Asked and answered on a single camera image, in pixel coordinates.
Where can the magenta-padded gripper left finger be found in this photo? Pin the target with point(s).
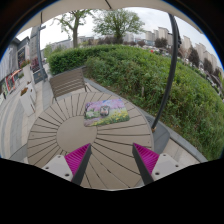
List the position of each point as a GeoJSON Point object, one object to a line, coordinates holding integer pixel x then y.
{"type": "Point", "coordinates": [76, 159]}

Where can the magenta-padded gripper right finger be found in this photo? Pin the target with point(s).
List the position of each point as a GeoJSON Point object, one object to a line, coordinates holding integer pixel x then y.
{"type": "Point", "coordinates": [146, 159]}

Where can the floral print mouse pad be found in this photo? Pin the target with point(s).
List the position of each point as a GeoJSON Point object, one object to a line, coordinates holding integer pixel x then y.
{"type": "Point", "coordinates": [118, 115]}

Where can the grey umbrella pole base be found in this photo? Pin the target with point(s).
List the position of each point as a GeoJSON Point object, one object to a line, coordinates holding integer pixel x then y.
{"type": "Point", "coordinates": [160, 135]}

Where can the white planter with flowers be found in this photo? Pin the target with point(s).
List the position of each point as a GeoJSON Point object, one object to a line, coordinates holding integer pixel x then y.
{"type": "Point", "coordinates": [27, 101]}
{"type": "Point", "coordinates": [29, 71]}

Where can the brown slatted chair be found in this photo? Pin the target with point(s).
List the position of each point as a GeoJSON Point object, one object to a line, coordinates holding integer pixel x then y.
{"type": "Point", "coordinates": [66, 81]}

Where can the green hedge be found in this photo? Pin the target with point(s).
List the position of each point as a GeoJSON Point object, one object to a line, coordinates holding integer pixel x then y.
{"type": "Point", "coordinates": [133, 73]}

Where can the curved black umbrella pole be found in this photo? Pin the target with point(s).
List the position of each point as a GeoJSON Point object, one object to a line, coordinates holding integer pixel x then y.
{"type": "Point", "coordinates": [172, 66]}

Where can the grey sign pillar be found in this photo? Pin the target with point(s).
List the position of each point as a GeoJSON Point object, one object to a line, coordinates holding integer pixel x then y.
{"type": "Point", "coordinates": [36, 53]}

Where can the distant apartment buildings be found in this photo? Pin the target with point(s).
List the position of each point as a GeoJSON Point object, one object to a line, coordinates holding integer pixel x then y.
{"type": "Point", "coordinates": [163, 35]}

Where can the tall thin-crowned tree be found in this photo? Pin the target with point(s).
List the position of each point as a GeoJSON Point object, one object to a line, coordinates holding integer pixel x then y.
{"type": "Point", "coordinates": [75, 31]}

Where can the round leafy tree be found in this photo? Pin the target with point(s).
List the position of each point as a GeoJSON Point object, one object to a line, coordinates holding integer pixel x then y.
{"type": "Point", "coordinates": [117, 23]}

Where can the beige umbrella canopy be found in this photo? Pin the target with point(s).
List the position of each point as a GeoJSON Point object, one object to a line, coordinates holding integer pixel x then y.
{"type": "Point", "coordinates": [73, 8]}

